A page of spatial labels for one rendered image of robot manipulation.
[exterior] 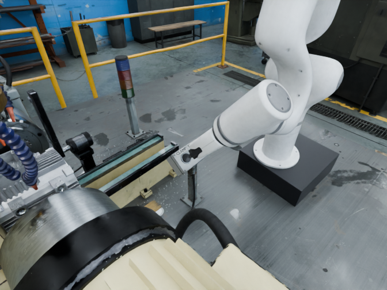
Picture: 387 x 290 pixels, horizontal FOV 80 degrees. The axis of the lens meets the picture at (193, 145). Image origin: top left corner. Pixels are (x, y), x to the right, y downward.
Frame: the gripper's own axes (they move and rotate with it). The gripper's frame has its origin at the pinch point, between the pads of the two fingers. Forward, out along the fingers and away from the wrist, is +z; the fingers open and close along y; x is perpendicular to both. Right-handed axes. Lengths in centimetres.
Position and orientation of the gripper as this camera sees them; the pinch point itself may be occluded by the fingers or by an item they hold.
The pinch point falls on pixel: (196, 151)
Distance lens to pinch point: 67.8
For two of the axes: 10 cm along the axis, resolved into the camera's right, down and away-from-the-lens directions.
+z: -4.7, 3.4, 8.2
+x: 5.7, 8.2, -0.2
